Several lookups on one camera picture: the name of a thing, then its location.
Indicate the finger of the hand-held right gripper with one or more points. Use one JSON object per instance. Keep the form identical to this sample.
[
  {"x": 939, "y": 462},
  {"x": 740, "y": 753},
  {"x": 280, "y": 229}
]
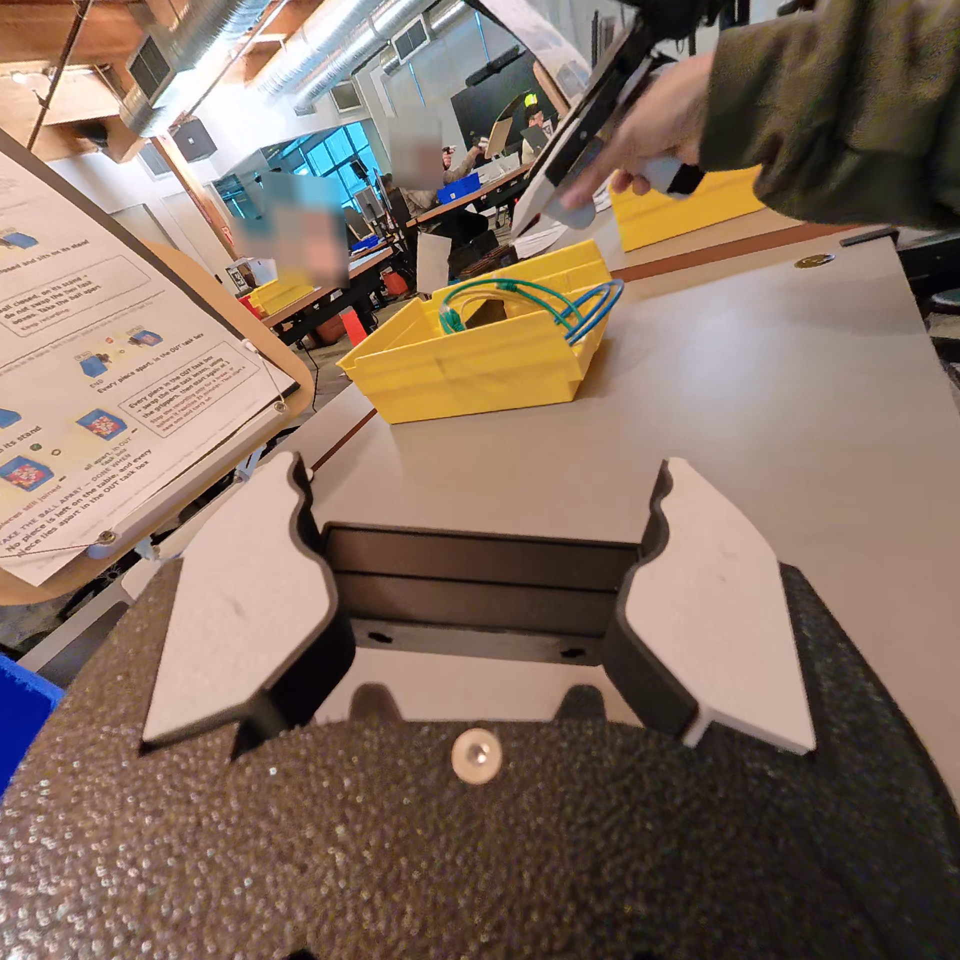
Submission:
[{"x": 544, "y": 187}]

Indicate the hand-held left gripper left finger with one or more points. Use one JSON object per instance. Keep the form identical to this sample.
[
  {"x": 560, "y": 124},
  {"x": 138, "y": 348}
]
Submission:
[{"x": 240, "y": 600}]

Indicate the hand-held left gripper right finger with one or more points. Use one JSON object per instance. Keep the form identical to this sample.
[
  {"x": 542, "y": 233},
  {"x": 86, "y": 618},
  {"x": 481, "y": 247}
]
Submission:
[{"x": 720, "y": 615}]

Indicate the yellow plastic bin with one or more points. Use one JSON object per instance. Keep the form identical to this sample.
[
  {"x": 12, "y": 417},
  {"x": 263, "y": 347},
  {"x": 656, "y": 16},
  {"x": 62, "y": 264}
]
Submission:
[
  {"x": 465, "y": 375},
  {"x": 675, "y": 214}
]

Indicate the person's right hand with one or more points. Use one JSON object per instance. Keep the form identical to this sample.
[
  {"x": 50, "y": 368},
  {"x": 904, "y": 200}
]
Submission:
[{"x": 660, "y": 120}]

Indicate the loose paper sheets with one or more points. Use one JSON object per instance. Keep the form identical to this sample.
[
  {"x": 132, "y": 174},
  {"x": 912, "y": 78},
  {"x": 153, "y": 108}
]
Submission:
[{"x": 544, "y": 241}]

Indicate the small blue bin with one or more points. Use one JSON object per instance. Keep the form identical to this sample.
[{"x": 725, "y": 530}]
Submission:
[{"x": 457, "y": 191}]

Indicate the white standing card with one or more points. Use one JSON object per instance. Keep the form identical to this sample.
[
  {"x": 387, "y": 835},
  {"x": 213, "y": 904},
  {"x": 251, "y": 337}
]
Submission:
[{"x": 433, "y": 262}]

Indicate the orange cone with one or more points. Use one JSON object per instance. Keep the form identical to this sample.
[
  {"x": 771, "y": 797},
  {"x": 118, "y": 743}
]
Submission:
[{"x": 354, "y": 330}]

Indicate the blue plastic bin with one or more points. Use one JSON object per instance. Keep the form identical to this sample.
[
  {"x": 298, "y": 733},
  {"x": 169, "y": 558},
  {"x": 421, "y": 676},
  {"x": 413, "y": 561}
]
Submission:
[{"x": 22, "y": 720}]

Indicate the wooden board with instruction sheet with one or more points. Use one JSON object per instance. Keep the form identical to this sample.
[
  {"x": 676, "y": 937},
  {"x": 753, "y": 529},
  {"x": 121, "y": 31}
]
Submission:
[{"x": 112, "y": 360}]

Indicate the brass table grommet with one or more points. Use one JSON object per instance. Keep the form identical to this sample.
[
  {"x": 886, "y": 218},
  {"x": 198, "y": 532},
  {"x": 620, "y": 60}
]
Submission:
[{"x": 814, "y": 261}]

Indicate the stack of yellow bins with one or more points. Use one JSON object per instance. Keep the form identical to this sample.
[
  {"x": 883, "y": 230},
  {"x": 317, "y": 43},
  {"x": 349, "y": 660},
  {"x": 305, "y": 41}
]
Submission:
[{"x": 281, "y": 296}]

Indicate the black hanging speaker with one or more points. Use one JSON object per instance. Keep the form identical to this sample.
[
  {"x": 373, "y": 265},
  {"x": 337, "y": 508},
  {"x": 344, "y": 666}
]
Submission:
[{"x": 193, "y": 139}]

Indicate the silver ventilation duct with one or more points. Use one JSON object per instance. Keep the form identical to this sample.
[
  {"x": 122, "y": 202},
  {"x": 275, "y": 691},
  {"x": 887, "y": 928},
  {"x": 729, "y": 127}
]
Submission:
[
  {"x": 352, "y": 37},
  {"x": 225, "y": 45}
]

